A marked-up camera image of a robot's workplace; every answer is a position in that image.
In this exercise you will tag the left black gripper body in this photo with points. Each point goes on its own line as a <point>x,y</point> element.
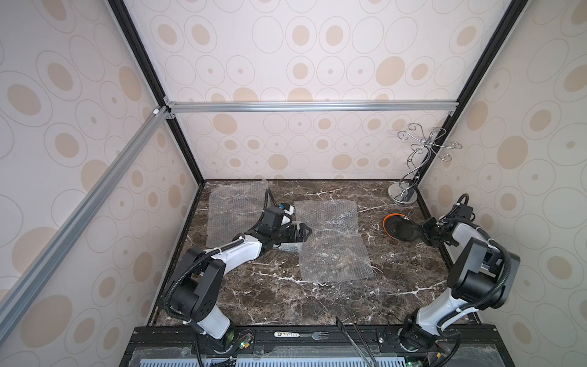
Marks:
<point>282,235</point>

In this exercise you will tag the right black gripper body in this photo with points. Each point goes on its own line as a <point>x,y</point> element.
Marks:
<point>426,230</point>

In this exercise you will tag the dark grey dinner plate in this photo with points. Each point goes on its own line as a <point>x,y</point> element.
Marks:
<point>415,232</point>

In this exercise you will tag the bubble wrap sheet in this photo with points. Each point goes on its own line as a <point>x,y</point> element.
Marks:
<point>335,251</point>

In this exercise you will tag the bubble wrap sheet around orange plate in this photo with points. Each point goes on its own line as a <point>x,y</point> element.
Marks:
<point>233,209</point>

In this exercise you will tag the orange dinner plate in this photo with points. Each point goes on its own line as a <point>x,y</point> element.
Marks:
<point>397,226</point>

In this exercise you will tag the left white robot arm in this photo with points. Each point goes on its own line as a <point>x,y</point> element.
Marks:
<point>193,290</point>

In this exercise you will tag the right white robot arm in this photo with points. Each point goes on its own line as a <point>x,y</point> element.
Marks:
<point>481,277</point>

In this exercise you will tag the black tongs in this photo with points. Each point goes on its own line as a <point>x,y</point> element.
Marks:
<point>363,350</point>

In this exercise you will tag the black base platform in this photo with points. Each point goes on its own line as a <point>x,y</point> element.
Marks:
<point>467,345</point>

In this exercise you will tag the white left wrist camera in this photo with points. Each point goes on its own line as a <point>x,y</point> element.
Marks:
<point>288,213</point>

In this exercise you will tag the chrome wire mug tree stand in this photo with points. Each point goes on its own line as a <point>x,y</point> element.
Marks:
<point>424,148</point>

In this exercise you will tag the fork with patterned handle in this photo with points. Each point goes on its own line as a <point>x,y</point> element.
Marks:
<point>316,336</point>

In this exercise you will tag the aluminium rail back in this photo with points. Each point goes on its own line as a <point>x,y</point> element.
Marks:
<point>313,106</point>

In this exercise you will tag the aluminium rail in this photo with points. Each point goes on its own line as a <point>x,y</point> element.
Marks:
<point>313,106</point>
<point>29,286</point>

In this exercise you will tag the black frame post back right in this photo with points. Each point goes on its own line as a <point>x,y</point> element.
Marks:
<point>496,42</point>

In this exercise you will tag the black frame post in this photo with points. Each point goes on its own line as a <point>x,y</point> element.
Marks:
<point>496,42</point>
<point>130,32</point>

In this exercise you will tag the black frame post back left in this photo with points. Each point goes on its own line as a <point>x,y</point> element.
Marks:
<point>130,32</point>

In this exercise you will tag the aluminium rail left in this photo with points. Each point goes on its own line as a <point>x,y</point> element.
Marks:
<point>29,286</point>

